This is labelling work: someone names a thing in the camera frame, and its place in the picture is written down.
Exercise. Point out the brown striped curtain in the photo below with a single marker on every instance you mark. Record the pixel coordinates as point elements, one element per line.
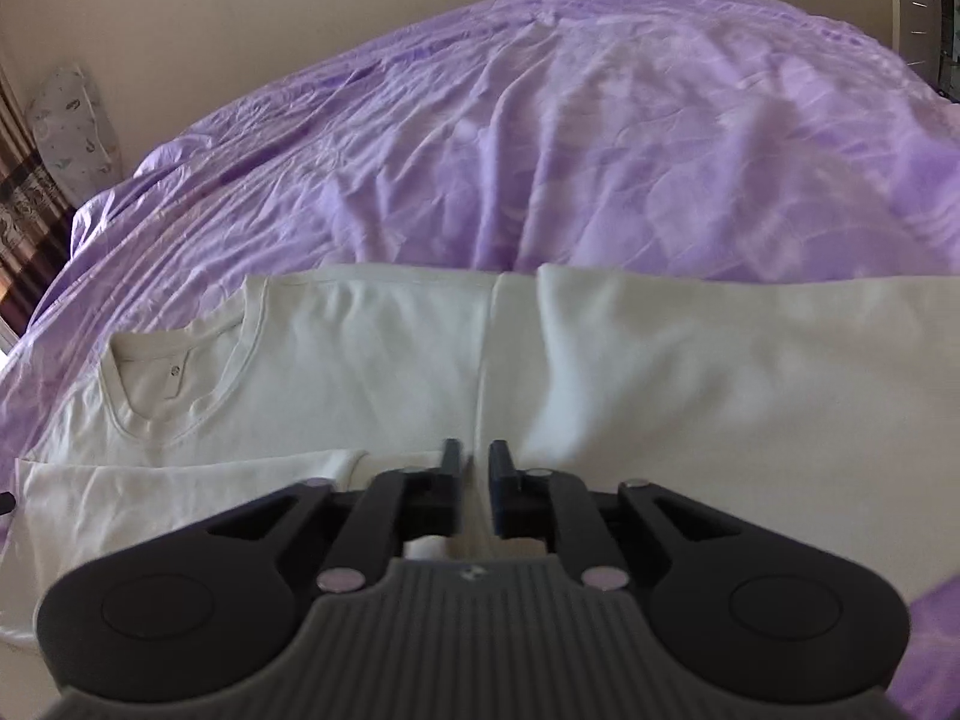
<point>22,202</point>

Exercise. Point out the white patterned ironing board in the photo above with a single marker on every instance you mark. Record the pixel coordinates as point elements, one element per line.
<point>75,135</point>

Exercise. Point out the purple bed blanket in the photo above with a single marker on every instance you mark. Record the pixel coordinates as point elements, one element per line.
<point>600,165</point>

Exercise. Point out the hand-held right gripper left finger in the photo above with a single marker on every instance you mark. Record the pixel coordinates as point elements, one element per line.
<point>450,481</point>

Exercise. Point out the white framed door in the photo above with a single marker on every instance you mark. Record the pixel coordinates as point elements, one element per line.
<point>926,7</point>

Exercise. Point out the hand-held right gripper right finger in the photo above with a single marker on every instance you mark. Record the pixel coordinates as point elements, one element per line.
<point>501,481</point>

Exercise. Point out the white t-shirt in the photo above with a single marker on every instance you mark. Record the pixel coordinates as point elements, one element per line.
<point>337,360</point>

